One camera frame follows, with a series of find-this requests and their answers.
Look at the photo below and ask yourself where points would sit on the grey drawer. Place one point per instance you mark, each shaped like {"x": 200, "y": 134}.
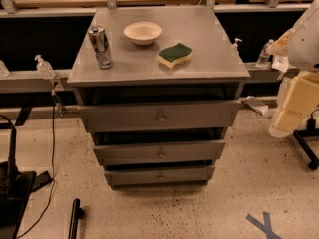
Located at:
{"x": 159, "y": 116}
{"x": 159, "y": 152}
{"x": 159, "y": 175}

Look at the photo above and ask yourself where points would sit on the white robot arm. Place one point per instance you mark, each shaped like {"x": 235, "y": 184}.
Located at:
{"x": 298, "y": 97}

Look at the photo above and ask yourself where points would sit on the grey top drawer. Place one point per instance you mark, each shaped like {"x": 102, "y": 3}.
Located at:
{"x": 159, "y": 116}

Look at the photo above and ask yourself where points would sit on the grey drawer cabinet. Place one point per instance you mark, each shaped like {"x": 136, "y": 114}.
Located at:
{"x": 215, "y": 72}

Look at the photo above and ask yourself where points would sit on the grey bottom drawer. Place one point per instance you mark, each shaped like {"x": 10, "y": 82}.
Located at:
{"x": 159, "y": 175}

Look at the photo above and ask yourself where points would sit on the green yellow sponge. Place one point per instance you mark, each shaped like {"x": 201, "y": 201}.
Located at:
{"x": 175, "y": 55}

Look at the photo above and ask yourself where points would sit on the white bowl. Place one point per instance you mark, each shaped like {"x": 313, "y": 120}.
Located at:
{"x": 143, "y": 33}

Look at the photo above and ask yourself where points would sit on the folded grey cloth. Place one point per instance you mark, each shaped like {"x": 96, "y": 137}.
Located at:
{"x": 256, "y": 104}

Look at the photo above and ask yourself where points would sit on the right sanitizer pump bottle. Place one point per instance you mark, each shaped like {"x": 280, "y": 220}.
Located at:
{"x": 235, "y": 45}

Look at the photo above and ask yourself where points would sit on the sanitizer pump bottle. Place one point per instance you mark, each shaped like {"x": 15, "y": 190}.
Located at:
{"x": 235, "y": 45}
{"x": 44, "y": 68}

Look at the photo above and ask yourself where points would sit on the silver drink can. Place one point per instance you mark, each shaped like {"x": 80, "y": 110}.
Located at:
{"x": 100, "y": 44}

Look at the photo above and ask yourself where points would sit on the clear water bottle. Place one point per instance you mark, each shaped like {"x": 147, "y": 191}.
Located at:
{"x": 264, "y": 55}

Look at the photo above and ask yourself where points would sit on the left sanitizer pump bottle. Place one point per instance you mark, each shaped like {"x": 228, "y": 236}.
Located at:
{"x": 44, "y": 68}

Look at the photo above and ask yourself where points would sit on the black floor bar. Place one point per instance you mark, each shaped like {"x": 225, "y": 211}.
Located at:
{"x": 76, "y": 214}

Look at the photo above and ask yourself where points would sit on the white wipes packet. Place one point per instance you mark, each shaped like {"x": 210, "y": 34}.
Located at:
{"x": 280, "y": 63}

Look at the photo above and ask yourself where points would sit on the black stand leg right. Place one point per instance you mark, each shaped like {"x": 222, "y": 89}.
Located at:
{"x": 301, "y": 135}

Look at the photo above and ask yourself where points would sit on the blue tape cross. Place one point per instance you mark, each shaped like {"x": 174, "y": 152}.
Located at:
{"x": 265, "y": 225}

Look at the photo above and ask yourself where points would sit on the clear bottle far left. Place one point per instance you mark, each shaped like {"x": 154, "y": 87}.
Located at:
{"x": 4, "y": 72}

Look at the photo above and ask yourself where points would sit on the black stand left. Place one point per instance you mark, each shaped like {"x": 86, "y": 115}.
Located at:
{"x": 15, "y": 188}

